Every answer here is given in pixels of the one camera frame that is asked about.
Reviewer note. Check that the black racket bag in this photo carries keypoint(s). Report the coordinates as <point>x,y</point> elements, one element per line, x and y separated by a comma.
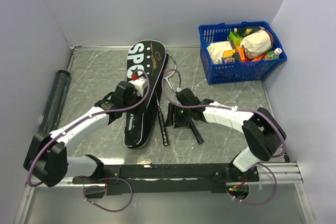
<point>147,59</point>

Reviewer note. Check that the yellow blue snack box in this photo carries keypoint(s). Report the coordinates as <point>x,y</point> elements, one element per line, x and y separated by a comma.
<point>229,56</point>

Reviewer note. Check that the dark green bottle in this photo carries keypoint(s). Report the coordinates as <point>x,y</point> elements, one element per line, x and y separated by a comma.
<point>243,32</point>

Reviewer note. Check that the blue plastic basket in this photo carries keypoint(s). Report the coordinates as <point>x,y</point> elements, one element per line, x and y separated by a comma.
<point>235,71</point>

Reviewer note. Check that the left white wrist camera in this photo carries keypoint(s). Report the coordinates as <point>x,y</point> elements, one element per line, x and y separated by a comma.
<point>140,84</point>

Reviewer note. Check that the green snack box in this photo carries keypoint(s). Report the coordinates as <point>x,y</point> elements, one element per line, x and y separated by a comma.
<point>235,38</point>

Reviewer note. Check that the black shuttlecock tube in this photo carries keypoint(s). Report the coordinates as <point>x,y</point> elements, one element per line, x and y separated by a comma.
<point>54,105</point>

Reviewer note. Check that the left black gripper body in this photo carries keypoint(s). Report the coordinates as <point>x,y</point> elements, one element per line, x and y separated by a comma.
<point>135,99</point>

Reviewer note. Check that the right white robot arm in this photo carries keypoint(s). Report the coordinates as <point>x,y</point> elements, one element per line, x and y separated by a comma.
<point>264,136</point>

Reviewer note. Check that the beige paper bag roll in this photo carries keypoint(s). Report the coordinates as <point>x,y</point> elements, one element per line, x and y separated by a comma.
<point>257,43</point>

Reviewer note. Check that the green plastic bottle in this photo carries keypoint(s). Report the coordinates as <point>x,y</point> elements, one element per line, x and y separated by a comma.
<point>273,55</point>

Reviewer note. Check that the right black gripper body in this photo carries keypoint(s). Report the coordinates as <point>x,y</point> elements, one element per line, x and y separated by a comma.
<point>182,116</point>

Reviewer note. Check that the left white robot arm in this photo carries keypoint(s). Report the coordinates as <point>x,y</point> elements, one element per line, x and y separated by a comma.
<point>47,157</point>

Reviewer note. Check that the orange snack box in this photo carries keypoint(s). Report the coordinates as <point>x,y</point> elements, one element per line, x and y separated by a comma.
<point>244,58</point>

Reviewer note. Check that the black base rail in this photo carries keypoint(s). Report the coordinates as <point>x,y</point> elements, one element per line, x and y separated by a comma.
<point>167,178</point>

